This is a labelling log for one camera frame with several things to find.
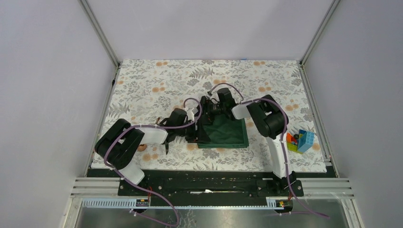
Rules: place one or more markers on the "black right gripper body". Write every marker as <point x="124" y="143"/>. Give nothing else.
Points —
<point x="217" y="108"/>

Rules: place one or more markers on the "floral patterned table mat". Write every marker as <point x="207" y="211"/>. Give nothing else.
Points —
<point x="149" y="89"/>

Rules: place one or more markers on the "dark green cloth napkin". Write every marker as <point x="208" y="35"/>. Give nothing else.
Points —
<point x="225" y="133"/>

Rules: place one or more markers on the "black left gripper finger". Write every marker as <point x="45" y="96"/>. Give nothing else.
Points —
<point x="202" y="136"/>
<point x="191" y="135"/>

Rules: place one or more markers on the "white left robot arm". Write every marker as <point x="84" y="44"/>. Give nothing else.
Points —
<point x="119" y="144"/>

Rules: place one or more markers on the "copper spoon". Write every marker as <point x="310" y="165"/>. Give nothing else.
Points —
<point x="142" y="147"/>

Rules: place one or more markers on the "colourful toy block stack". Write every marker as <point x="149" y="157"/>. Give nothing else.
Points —
<point x="300" y="142"/>

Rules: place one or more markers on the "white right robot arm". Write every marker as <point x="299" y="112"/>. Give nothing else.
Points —
<point x="271" y="122"/>

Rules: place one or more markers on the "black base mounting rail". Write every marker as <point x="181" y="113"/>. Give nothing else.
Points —
<point x="194" y="188"/>

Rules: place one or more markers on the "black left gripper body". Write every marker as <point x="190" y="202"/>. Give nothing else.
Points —
<point x="180" y="131"/>

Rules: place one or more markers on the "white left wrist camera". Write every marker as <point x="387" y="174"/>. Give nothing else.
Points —
<point x="191" y="114"/>

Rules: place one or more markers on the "black table knife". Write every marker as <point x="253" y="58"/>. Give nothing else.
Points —
<point x="166" y="148"/>

